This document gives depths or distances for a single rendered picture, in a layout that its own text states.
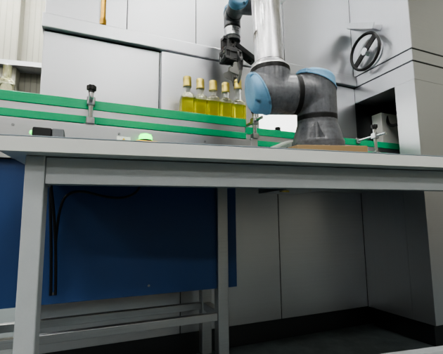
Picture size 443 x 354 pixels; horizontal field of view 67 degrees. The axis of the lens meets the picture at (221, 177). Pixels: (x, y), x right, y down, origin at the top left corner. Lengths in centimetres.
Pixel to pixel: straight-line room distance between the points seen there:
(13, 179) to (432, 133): 176
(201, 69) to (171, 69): 15
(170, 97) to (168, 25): 36
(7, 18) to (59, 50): 382
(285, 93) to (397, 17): 123
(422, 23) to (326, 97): 118
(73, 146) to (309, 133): 60
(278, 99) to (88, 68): 88
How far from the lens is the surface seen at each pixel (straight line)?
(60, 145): 79
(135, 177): 81
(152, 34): 167
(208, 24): 180
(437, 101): 201
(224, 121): 130
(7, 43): 523
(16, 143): 81
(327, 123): 98
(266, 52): 102
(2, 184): 116
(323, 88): 101
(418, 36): 206
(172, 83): 156
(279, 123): 174
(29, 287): 84
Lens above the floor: 57
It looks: 7 degrees up
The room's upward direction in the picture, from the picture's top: 1 degrees counter-clockwise
